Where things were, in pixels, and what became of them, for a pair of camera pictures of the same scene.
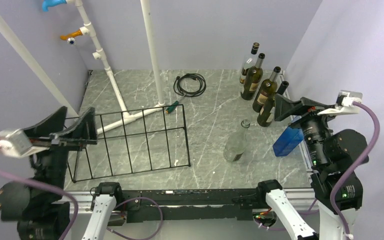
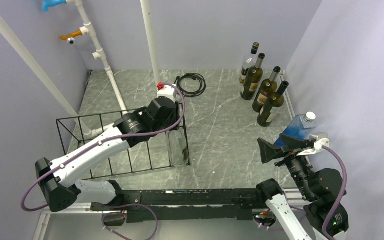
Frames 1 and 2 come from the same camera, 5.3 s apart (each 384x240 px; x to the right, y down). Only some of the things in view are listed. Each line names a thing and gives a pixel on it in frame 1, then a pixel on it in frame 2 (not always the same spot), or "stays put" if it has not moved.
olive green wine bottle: x=267 y=91 stays put
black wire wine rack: x=133 y=142 stays put
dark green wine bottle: x=265 y=114 stays put
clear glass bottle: x=236 y=144 -> x=177 y=148
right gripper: x=283 y=106 -> x=268 y=151
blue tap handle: x=47 y=3 stays put
